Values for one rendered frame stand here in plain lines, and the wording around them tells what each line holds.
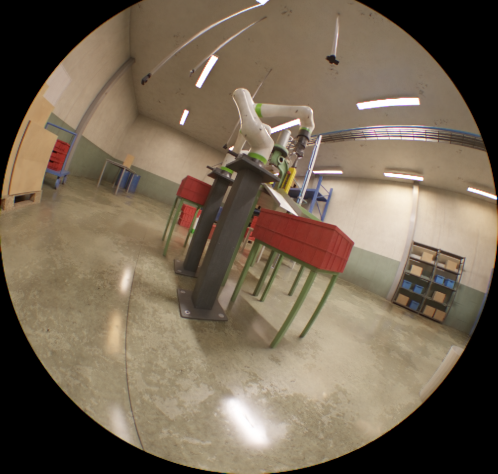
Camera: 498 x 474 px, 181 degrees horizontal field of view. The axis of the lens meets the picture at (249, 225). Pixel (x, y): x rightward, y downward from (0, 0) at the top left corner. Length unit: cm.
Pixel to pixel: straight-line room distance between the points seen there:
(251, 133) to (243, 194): 34
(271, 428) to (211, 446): 22
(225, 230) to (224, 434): 92
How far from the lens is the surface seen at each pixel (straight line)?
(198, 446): 63
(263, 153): 95
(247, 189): 88
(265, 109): 122
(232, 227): 86
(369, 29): 367
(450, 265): 605
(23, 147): 187
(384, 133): 398
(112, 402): 65
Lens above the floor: 61
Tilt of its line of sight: level
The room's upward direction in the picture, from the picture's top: 22 degrees clockwise
